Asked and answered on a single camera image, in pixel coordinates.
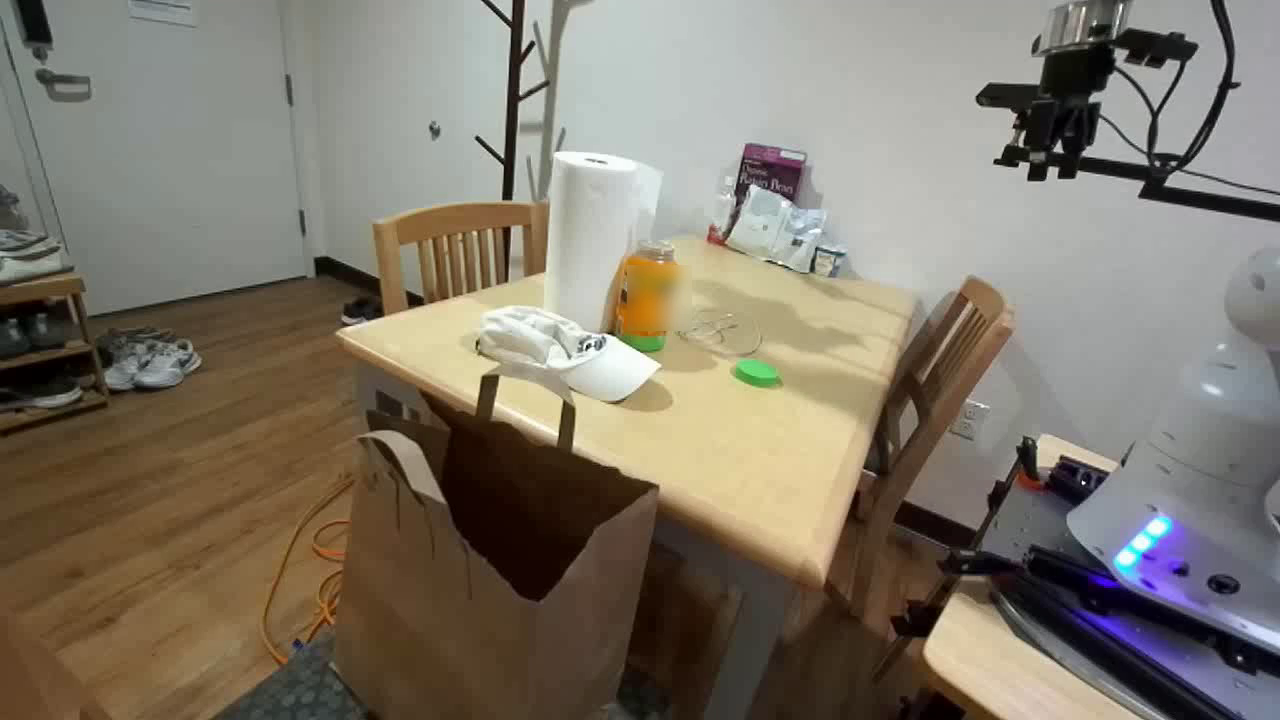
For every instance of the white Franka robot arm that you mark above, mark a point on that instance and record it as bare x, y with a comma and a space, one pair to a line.
1201, 454

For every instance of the white plastic bag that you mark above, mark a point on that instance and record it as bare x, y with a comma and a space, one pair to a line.
773, 226

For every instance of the brown paper bag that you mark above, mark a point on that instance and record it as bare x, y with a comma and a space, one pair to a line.
400, 601

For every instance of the orange juice bottle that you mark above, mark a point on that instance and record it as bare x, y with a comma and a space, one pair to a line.
647, 303

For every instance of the green round lid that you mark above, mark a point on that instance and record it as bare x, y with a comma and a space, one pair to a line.
758, 374

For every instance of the white paper towel roll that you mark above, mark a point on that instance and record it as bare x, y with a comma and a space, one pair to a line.
595, 241

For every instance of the wooden chair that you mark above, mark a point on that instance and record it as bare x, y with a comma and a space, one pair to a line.
963, 332
461, 223

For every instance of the purple package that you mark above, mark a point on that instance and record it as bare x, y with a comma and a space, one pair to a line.
773, 168

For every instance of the dark coat rack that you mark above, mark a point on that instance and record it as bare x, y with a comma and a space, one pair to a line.
512, 133

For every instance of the black orange bar clamp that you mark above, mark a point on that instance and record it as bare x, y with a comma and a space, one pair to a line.
1053, 472

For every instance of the grey metal mounting plate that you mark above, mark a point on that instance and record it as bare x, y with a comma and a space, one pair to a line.
1040, 527

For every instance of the white sneaker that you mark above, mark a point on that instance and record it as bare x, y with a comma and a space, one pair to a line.
168, 360
120, 348

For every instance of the grey patterned rug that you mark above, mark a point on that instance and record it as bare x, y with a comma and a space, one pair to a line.
301, 684

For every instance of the white door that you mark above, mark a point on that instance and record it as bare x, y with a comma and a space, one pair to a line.
172, 161

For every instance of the white paper sign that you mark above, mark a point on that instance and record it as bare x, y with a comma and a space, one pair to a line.
163, 11

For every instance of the wooden shoe rack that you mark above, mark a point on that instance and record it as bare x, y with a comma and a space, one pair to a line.
46, 358

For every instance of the dark shoes pair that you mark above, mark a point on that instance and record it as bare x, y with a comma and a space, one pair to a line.
26, 332
46, 393

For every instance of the white sneakers pair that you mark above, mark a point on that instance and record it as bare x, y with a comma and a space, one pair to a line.
21, 245

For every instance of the black door lock box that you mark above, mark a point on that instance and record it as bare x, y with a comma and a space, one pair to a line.
34, 26

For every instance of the white wall outlet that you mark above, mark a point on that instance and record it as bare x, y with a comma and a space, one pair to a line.
968, 423

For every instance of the black camera on mount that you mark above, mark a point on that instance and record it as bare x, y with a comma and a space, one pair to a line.
1062, 114

